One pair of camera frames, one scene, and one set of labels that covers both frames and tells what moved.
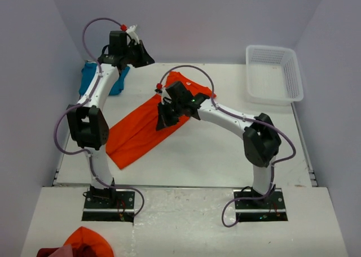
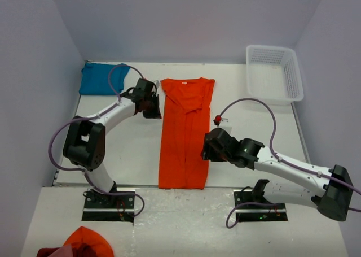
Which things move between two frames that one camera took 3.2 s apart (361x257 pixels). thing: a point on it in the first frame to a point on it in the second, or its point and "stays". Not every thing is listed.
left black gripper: x=145 y=59 to x=155 y=113
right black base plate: x=272 y=208 stays
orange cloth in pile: x=86 y=243 stays
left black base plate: x=109 y=205 stays
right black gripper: x=164 y=121 to x=207 y=153
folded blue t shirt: x=88 y=74 stays
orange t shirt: x=140 y=129 to x=185 y=122
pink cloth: x=65 y=251 stays
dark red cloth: x=46 y=252 stays
